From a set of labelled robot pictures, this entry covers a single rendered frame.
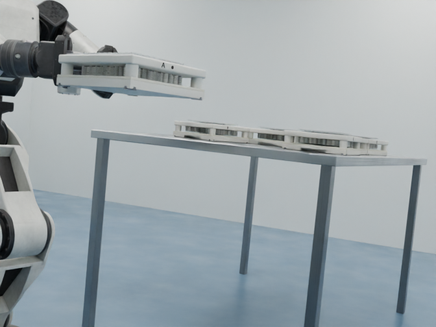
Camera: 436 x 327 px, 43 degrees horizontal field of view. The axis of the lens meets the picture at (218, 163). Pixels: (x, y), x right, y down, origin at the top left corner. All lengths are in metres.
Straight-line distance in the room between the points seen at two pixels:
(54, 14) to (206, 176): 4.10
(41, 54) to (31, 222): 0.50
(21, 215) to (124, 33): 4.94
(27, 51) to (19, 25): 0.42
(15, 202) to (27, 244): 0.12
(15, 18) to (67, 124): 5.02
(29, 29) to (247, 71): 4.09
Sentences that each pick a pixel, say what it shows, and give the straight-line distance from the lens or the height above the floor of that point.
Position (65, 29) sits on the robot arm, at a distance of 1.93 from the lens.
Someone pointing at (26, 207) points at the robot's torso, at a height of 0.66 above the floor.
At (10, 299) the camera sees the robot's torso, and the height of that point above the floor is 0.36.
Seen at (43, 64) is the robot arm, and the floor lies 1.04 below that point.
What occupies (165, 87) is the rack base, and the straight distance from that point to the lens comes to 1.23.
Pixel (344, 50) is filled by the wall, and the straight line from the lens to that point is 5.49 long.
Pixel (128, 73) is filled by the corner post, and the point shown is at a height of 1.02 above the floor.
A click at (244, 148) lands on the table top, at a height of 0.87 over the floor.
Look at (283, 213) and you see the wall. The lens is 5.57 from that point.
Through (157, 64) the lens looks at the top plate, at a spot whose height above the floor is 1.05.
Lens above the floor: 0.92
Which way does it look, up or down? 3 degrees down
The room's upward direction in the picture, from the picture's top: 5 degrees clockwise
